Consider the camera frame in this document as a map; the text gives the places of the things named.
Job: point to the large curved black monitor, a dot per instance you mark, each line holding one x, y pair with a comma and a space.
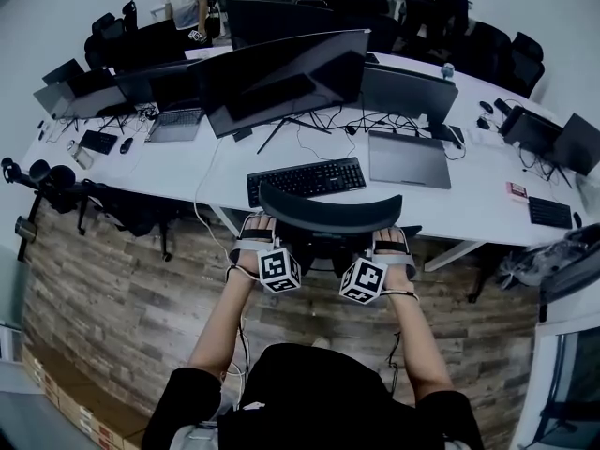
286, 78

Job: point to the closed grey laptop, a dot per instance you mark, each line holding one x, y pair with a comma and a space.
408, 160

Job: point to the person's right forearm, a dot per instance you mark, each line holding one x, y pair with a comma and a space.
422, 345

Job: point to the open grey laptop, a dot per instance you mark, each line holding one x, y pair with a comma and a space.
175, 120

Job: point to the flat black monitor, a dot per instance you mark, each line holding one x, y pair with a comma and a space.
408, 94

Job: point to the white desk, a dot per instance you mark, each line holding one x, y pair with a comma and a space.
197, 171

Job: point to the open dark laptop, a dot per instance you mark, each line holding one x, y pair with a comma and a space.
79, 94

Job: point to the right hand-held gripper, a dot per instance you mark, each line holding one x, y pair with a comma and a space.
363, 281

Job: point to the black computer mouse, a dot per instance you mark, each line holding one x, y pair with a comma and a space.
486, 107
126, 145

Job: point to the person's right hand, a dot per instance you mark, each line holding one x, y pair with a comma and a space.
389, 236

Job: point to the person's shoe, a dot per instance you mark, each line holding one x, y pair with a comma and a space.
321, 342

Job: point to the red box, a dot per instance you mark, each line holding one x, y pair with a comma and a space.
516, 191

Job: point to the person's left forearm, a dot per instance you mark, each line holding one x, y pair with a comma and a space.
225, 326

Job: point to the black full-size keyboard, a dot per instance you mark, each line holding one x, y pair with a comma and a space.
307, 180

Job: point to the stack of cardboard boxes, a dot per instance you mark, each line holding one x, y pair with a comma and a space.
75, 406

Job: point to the small black keyboard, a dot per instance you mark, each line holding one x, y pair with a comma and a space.
550, 212
97, 141

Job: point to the person's black shirt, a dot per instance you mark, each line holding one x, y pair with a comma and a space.
319, 401

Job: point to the person's left hand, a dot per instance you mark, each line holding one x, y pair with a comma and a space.
261, 223

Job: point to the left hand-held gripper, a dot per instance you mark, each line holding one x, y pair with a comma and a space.
279, 270

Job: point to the black mesh office chair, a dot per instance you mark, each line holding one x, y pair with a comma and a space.
117, 204

